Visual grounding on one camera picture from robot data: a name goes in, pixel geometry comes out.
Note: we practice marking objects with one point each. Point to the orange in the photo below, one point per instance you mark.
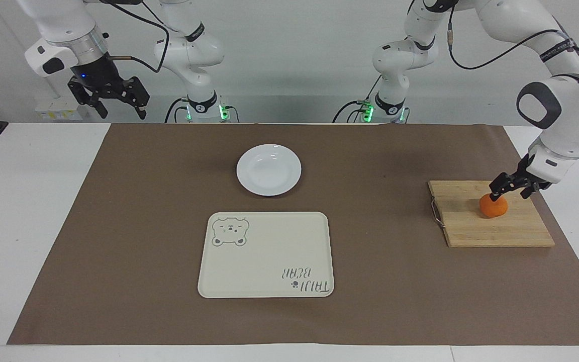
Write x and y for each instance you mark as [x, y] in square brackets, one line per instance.
[493, 207]

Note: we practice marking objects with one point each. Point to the wooden cutting board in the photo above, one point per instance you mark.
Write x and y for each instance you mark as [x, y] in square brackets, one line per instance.
[490, 231]

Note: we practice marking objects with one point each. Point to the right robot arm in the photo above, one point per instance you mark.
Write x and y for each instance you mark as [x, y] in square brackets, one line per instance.
[189, 50]

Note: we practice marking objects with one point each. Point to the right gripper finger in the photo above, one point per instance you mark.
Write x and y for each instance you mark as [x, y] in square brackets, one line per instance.
[92, 98]
[136, 93]

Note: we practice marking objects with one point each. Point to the cream tray with bear print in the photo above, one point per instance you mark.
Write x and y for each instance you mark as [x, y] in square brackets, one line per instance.
[265, 254]

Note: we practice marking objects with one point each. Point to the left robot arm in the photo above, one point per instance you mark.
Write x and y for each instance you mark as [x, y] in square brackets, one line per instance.
[561, 115]

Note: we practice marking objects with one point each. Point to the white round plate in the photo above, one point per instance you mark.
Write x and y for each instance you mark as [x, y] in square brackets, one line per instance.
[268, 169]

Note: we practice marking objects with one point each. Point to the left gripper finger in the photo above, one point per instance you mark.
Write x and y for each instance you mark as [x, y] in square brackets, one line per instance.
[503, 184]
[529, 191]

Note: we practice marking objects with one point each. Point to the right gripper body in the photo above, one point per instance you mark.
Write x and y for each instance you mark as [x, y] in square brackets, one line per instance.
[97, 74]

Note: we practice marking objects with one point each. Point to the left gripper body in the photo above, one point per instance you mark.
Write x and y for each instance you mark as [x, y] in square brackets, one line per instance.
[523, 170]

